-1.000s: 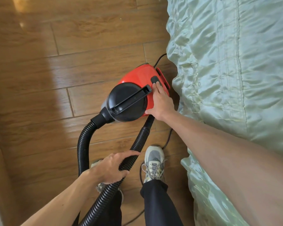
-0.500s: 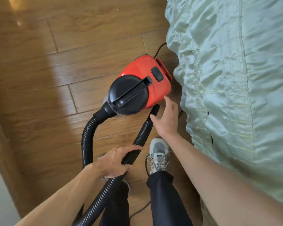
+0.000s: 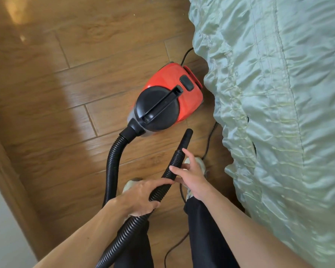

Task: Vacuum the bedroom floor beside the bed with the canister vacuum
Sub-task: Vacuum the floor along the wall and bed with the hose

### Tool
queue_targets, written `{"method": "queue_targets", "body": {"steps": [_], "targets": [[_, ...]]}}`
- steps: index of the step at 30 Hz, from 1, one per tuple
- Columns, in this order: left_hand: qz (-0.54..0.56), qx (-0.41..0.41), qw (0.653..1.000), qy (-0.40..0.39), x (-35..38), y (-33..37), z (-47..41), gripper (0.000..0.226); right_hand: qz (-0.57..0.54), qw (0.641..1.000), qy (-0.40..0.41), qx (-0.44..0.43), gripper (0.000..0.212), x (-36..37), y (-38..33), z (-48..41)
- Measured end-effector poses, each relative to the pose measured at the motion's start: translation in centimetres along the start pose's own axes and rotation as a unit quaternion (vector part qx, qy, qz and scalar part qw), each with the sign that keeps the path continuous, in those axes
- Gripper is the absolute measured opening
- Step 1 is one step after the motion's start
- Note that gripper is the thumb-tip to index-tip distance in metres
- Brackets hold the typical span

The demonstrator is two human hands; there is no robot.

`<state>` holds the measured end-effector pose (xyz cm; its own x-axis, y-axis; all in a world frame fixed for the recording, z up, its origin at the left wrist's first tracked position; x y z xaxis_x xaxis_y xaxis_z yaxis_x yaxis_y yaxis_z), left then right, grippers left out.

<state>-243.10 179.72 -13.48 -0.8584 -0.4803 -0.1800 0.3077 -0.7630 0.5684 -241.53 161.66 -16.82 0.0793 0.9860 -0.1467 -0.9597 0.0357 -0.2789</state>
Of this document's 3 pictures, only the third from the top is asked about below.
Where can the red vacuum cleaner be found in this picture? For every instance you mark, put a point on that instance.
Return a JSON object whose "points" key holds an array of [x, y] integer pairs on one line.
{"points": [[173, 78]]}

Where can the person's grey shoe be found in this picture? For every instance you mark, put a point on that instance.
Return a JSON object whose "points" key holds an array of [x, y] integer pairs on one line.
{"points": [[130, 184], [199, 163]]}

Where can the person's left grey shoe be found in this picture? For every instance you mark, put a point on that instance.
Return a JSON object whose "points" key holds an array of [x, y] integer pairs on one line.
{"points": [[130, 184]]}

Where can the person's right hand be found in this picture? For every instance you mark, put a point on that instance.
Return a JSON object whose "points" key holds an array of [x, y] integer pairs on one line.
{"points": [[196, 184]]}

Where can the person's right grey shoe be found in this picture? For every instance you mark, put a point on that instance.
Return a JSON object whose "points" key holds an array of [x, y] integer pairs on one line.
{"points": [[199, 163]]}

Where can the person's left hand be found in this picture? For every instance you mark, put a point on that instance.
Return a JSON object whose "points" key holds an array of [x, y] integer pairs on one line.
{"points": [[134, 198]]}

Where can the person's right forearm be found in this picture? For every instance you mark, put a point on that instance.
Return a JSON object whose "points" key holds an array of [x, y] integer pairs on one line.
{"points": [[248, 234]]}

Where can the person's left forearm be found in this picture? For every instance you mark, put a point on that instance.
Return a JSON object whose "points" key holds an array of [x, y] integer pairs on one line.
{"points": [[81, 240]]}

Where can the person's dark trousers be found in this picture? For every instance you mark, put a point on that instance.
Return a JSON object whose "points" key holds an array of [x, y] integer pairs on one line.
{"points": [[206, 237]]}

